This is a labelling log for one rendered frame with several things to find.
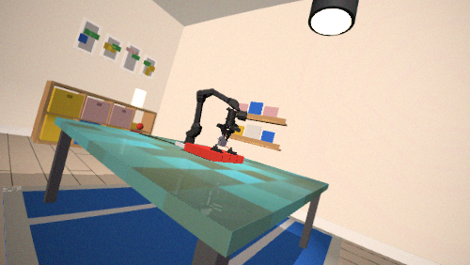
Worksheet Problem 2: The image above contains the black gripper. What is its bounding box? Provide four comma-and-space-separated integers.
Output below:
216, 117, 241, 140

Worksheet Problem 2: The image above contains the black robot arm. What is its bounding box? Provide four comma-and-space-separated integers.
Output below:
183, 88, 247, 144

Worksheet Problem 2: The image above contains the grey micro servo with orange cable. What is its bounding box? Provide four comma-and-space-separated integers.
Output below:
217, 134, 229, 148

